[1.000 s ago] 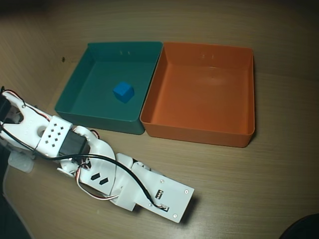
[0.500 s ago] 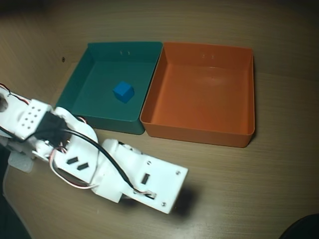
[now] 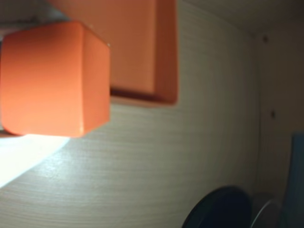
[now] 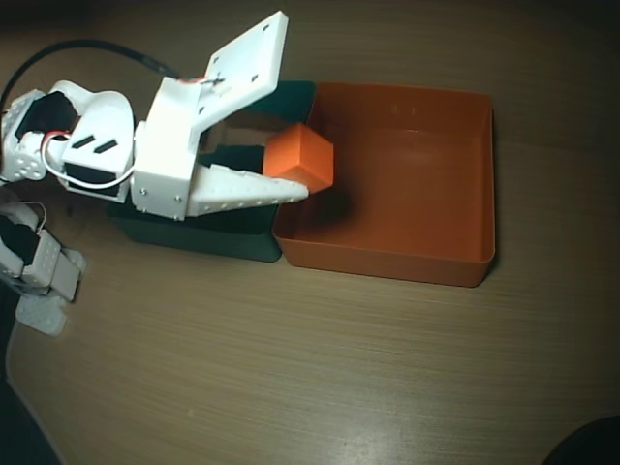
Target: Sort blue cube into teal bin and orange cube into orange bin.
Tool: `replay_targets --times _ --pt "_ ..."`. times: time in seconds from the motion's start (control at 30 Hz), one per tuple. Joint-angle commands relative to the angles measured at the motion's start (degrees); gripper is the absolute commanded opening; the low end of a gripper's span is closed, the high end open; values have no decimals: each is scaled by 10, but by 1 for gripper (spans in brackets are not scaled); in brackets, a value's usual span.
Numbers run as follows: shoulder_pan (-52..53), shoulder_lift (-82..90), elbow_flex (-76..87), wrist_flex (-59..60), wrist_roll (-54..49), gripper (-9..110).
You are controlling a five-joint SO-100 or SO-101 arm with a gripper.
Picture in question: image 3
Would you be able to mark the dark round object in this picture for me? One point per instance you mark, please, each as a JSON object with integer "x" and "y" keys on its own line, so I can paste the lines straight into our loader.
{"x": 221, "y": 209}

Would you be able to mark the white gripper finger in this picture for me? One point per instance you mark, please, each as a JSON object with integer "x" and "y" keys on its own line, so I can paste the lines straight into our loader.
{"x": 23, "y": 14}
{"x": 23, "y": 152}

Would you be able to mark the blue flat panel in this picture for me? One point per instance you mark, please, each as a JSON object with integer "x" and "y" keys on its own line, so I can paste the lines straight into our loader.
{"x": 295, "y": 178}

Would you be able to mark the orange plastic box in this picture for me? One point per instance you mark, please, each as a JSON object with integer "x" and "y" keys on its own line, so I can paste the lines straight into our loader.
{"x": 133, "y": 47}

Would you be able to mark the orange cube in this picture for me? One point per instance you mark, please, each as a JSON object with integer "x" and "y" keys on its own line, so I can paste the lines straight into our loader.
{"x": 47, "y": 78}

